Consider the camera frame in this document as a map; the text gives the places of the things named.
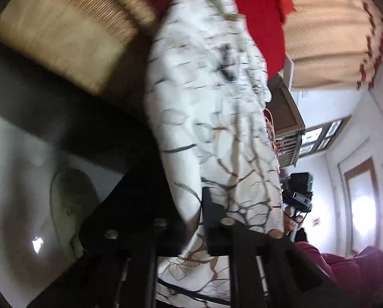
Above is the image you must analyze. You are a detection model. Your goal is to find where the pale green oval object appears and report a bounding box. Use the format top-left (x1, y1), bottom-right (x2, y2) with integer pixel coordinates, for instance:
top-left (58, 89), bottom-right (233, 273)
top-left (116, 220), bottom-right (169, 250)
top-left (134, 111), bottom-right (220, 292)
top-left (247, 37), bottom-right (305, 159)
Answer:
top-left (50, 167), bottom-right (102, 260)

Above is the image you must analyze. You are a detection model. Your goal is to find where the white branch-patterned garment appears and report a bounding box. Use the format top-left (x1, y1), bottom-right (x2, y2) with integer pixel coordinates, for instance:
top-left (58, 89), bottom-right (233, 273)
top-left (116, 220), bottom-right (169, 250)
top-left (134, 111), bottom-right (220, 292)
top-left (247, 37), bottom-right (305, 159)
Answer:
top-left (143, 0), bottom-right (283, 308)

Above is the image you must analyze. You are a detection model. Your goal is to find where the cream dotted curtain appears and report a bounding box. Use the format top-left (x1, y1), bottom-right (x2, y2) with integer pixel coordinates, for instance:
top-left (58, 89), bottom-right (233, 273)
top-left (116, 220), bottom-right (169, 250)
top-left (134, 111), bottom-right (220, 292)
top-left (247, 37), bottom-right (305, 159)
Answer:
top-left (283, 0), bottom-right (383, 91)

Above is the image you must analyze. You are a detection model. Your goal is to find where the white standing air conditioner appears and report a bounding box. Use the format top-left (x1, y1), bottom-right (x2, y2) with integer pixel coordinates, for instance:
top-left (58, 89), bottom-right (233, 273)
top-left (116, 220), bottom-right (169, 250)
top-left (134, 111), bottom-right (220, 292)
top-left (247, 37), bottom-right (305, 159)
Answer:
top-left (284, 58), bottom-right (295, 91)

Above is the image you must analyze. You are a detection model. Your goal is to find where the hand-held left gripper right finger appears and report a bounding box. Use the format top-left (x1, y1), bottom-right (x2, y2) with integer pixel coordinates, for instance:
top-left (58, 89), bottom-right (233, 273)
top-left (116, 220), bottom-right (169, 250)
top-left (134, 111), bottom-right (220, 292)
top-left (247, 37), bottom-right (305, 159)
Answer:
top-left (201, 187), bottom-right (355, 308)

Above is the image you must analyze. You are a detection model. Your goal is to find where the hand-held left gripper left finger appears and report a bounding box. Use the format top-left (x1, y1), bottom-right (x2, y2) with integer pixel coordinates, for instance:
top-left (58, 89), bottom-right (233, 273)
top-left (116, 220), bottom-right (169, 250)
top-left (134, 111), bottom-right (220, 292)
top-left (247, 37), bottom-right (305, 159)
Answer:
top-left (28, 159), bottom-right (193, 308)

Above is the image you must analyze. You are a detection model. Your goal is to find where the wood framed door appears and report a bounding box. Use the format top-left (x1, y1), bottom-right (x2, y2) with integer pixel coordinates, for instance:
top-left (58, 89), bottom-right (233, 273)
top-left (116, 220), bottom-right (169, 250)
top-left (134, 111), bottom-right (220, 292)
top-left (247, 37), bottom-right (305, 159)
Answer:
top-left (338, 157), bottom-right (382, 255)

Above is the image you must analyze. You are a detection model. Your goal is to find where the wood framed window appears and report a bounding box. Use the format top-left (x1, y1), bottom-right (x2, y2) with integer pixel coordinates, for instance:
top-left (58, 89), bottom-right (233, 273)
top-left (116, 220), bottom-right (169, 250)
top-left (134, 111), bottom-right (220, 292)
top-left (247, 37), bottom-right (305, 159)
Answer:
top-left (299, 115), bottom-right (352, 159)

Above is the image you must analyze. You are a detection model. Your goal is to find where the red bed sheet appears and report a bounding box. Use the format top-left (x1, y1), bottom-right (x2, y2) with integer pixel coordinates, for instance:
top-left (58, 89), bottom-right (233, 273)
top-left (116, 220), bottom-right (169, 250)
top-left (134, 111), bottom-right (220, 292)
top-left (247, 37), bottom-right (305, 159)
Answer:
top-left (123, 0), bottom-right (296, 74)

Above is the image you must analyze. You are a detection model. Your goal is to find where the tan woven mat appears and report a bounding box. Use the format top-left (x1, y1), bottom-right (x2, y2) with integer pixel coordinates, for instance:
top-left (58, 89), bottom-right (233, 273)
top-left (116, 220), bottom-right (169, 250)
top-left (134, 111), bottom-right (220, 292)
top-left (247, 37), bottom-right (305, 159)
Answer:
top-left (0, 0), bottom-right (157, 95)

